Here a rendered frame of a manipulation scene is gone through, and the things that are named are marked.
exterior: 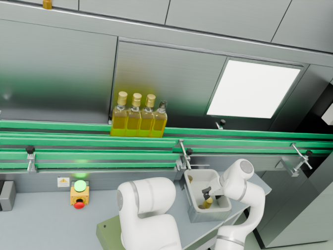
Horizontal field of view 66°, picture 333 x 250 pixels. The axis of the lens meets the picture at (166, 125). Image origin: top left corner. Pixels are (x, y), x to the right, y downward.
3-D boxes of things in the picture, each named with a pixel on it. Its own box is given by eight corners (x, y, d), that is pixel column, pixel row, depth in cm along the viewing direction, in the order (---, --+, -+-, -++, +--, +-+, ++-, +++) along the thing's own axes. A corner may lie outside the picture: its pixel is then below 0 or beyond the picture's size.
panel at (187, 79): (269, 117, 148) (301, 64, 127) (271, 120, 146) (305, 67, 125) (110, 107, 121) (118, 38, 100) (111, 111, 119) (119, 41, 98)
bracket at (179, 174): (176, 164, 126) (180, 154, 122) (181, 179, 119) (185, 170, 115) (169, 164, 125) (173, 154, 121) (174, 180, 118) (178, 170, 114)
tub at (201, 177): (210, 179, 131) (216, 168, 126) (226, 220, 115) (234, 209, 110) (178, 180, 126) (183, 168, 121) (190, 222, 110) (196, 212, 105)
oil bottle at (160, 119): (156, 142, 125) (166, 106, 112) (158, 150, 121) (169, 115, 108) (145, 141, 124) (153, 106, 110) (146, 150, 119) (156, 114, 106)
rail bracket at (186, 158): (179, 151, 123) (186, 132, 115) (188, 180, 111) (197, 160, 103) (173, 151, 122) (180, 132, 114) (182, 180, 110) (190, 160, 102)
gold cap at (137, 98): (139, 101, 106) (141, 93, 104) (140, 106, 104) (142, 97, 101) (131, 101, 105) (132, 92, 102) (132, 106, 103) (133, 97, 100)
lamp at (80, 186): (85, 183, 105) (86, 178, 103) (85, 192, 102) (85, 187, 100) (74, 183, 104) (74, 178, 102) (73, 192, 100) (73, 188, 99)
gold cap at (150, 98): (152, 102, 108) (154, 93, 105) (154, 107, 105) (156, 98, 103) (144, 102, 107) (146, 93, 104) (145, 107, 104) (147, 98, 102)
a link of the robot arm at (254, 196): (212, 238, 83) (225, 177, 93) (248, 251, 84) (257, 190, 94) (223, 237, 76) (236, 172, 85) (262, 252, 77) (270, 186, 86)
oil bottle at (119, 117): (121, 140, 121) (127, 103, 107) (122, 149, 116) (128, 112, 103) (108, 140, 119) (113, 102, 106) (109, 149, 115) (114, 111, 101)
